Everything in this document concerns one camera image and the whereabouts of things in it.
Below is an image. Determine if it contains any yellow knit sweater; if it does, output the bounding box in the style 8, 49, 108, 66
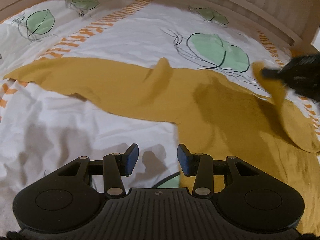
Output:
6, 57, 319, 234

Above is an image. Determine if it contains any white leaf print bedsheet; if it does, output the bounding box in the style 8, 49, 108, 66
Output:
1, 0, 319, 234

